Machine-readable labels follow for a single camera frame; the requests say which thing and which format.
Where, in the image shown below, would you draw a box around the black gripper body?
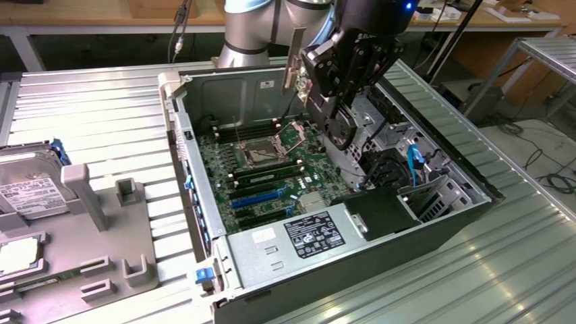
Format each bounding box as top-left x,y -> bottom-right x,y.
336,0 -> 415,45

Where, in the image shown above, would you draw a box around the black Nvidia graphics card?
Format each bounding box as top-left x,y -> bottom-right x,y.
282,28 -> 362,152

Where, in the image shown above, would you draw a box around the orange white box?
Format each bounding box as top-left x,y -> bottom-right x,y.
411,5 -> 436,22

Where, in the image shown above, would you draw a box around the small white box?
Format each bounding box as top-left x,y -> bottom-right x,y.
431,8 -> 464,21

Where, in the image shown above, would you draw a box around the black pole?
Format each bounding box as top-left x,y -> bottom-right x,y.
426,0 -> 483,78

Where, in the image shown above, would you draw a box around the metal socket cover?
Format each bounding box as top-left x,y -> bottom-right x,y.
272,119 -> 312,153

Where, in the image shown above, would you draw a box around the brown cabinet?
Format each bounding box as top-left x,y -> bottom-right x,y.
450,33 -> 562,106

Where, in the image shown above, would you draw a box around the silver perforated disk bay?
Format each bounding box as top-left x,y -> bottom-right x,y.
331,96 -> 408,177

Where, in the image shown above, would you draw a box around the dark grey box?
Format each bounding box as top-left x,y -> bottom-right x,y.
439,80 -> 506,126

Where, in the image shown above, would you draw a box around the black grey PC case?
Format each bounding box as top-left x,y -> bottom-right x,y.
156,59 -> 504,324

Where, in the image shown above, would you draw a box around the CPU socket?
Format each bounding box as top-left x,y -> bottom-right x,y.
240,137 -> 290,169

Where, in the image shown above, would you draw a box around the flat white device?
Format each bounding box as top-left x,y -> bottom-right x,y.
483,3 -> 536,24

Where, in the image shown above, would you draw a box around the green motherboard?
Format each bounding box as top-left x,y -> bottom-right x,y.
194,114 -> 358,234

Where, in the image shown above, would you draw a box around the RAM stick with white label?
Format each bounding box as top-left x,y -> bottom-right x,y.
232,167 -> 302,186

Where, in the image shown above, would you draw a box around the black expansion slot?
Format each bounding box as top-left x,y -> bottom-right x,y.
227,184 -> 290,202
238,215 -> 292,231
234,206 -> 290,221

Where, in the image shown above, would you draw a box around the silver chipset heatsink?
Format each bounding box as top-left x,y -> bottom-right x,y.
298,193 -> 328,209

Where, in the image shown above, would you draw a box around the silver vented disk bay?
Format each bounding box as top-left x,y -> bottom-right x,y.
395,175 -> 491,225

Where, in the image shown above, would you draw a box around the blue card retention bar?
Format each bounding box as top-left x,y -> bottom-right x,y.
182,175 -> 212,246

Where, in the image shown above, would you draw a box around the wooden desk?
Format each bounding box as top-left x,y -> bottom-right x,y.
0,0 -> 570,34

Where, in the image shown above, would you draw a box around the silver power supply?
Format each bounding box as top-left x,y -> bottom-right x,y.
223,202 -> 375,295

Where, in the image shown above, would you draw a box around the blue disk caddy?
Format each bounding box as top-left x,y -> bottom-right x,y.
48,136 -> 74,167

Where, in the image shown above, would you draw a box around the blue case latch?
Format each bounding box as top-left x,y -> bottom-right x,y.
192,266 -> 215,284

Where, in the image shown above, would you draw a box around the silver hard disk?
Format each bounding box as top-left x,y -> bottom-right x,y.
0,143 -> 74,221

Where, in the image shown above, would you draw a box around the grey parts rack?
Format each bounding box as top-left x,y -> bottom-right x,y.
0,163 -> 162,324

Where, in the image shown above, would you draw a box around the silver CPU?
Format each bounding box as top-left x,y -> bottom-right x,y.
0,237 -> 44,276

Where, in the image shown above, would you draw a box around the green bare RAM stick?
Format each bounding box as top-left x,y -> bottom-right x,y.
0,275 -> 64,295

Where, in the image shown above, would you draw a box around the black looped wire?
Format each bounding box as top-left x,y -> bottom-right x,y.
278,89 -> 312,123

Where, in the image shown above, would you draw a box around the blue wire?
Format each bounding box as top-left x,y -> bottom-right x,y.
406,144 -> 428,187

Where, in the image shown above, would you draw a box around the black wire bundle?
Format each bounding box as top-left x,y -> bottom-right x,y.
358,148 -> 451,194

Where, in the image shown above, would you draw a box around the thin grey hanging cable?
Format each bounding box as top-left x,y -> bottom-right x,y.
172,0 -> 194,64

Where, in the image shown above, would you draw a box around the aluminium frame table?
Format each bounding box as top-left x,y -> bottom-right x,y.
463,36 -> 576,117

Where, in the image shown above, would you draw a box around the black floor cables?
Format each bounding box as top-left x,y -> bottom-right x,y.
499,121 -> 576,196

